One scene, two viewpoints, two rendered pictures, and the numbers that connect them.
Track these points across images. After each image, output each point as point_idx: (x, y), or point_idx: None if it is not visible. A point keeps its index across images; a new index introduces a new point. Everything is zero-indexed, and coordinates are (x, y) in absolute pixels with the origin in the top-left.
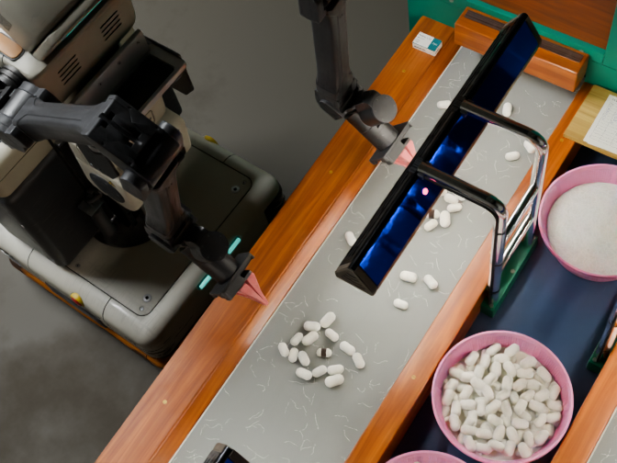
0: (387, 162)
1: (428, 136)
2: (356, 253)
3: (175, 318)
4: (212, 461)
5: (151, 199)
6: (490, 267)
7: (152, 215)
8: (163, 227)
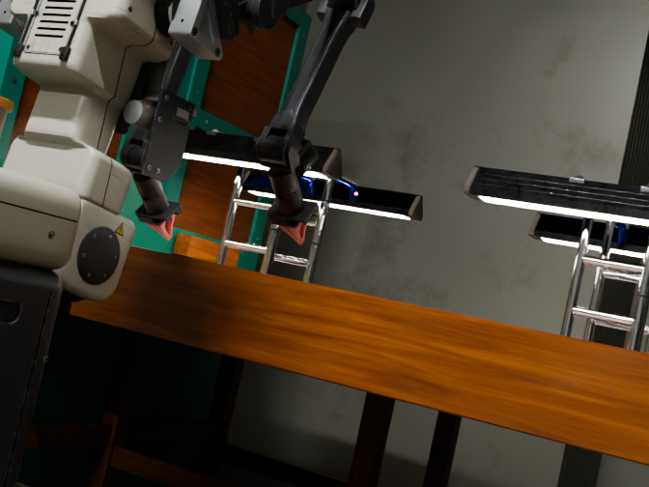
0: (180, 211)
1: (221, 150)
2: (326, 148)
3: None
4: (485, 171)
5: (331, 60)
6: (274, 238)
7: (310, 100)
8: (307, 120)
